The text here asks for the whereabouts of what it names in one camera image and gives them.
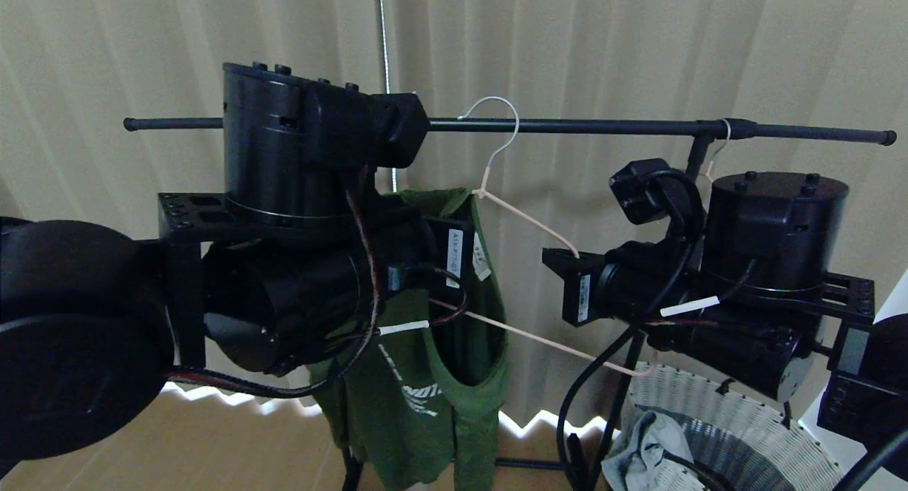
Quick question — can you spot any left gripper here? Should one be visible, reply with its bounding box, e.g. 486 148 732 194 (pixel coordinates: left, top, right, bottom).
202 214 476 376

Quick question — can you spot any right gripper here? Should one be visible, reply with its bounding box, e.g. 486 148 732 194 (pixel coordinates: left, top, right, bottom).
543 239 816 404

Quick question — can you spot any pink clothes hanger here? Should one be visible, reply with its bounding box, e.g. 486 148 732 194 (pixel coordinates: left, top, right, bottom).
426 96 659 377
699 118 733 187

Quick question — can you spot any green printed shirt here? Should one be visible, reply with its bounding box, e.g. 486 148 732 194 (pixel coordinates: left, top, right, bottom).
309 187 510 491

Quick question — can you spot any black clothes rack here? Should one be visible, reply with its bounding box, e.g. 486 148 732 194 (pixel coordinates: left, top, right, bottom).
123 114 897 491

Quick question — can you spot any white laundry basket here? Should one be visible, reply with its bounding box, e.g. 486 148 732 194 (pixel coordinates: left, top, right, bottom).
624 363 846 491

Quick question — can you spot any pale grey garment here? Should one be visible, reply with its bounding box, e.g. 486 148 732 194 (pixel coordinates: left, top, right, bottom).
602 409 699 491

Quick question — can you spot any beige curtain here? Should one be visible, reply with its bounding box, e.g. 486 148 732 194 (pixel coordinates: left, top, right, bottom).
0 0 908 435

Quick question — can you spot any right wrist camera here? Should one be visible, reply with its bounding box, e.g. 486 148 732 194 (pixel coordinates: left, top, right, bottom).
609 158 707 243

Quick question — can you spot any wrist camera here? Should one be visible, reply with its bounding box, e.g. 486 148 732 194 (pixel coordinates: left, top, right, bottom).
367 92 431 171
609 158 707 243

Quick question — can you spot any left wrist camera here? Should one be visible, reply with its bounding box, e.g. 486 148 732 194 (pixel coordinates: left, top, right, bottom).
367 92 431 171

